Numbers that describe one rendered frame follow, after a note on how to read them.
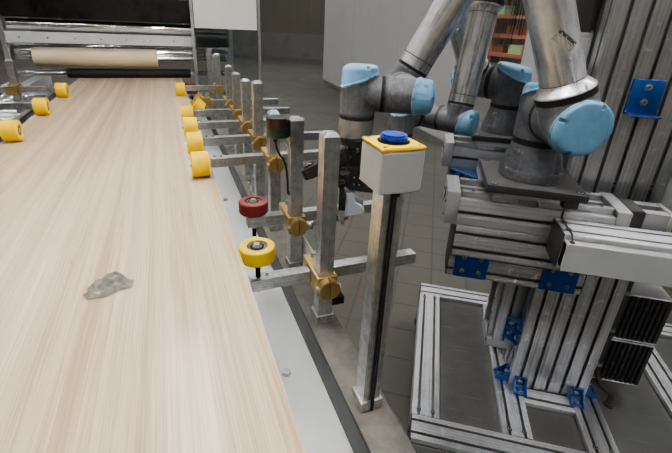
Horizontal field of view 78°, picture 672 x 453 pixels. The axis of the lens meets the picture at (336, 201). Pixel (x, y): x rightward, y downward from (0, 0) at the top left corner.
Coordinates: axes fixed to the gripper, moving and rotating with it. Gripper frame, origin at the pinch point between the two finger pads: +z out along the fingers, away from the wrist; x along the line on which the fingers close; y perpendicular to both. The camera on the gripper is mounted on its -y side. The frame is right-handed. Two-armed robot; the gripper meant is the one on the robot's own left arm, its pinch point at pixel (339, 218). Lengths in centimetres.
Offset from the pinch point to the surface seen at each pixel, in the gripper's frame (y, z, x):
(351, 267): 3.7, 12.8, -0.9
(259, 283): -17.4, 12.9, -10.1
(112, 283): -41.4, 3.8, -26.1
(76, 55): -194, -10, 216
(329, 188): -2.6, -10.8, -8.1
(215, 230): -29.6, 4.6, -1.6
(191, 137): -55, -2, 54
